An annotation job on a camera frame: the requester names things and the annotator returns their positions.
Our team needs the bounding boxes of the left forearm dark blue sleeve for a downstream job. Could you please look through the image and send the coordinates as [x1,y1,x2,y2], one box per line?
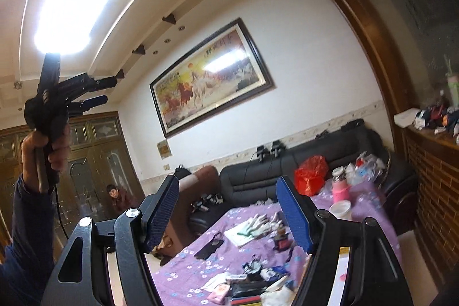
[1,177,55,305]

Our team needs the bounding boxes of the dark bottle red label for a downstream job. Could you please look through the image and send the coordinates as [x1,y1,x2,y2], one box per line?
[273,227,292,252]

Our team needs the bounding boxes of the red plastic bag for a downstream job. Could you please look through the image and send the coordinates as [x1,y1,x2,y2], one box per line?
[294,155,329,196]

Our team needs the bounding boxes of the person in background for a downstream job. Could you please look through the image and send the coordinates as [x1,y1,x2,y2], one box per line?
[106,184,139,215]

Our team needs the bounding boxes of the white box on counter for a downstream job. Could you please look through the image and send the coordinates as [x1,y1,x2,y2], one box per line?
[394,108,420,129]

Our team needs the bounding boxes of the person's left hand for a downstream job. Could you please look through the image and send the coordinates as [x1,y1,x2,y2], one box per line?
[22,124,70,193]

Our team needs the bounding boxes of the white work gloves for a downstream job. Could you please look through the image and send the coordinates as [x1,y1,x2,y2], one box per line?
[237,213,284,239]

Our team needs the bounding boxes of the white flat box under gloves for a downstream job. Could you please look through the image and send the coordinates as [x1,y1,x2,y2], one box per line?
[224,219,271,248]

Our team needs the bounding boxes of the pink sleeved thermos bottle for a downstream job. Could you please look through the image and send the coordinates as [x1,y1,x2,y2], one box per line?
[331,167,350,203]

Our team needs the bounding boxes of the purple floral tablecloth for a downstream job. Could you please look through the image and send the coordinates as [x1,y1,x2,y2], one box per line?
[153,182,402,305]

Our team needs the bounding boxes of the ceiling light panel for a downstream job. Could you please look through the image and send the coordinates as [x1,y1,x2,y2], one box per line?
[34,0,110,56]

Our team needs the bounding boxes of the wooden double door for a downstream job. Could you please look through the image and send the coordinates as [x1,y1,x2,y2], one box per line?
[1,112,145,258]

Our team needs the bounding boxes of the brown armchair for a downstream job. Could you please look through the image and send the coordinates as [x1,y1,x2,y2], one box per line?
[168,164,222,249]

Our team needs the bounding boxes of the white plastic jar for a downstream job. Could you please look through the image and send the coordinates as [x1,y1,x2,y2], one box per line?
[329,200,352,221]

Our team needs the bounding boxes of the black leather sofa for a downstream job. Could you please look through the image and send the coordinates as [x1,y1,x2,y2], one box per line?
[189,119,419,239]

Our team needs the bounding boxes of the framed horse painting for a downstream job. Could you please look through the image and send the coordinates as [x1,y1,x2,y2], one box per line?
[150,18,273,138]

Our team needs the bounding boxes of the white towel cloth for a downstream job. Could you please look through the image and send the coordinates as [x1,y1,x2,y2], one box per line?
[260,276,296,306]

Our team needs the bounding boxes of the pink rose tissue pack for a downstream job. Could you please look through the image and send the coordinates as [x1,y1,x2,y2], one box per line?
[207,283,231,305]

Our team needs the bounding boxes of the wooden brick-pattern counter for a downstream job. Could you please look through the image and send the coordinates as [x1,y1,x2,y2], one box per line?
[404,126,458,288]

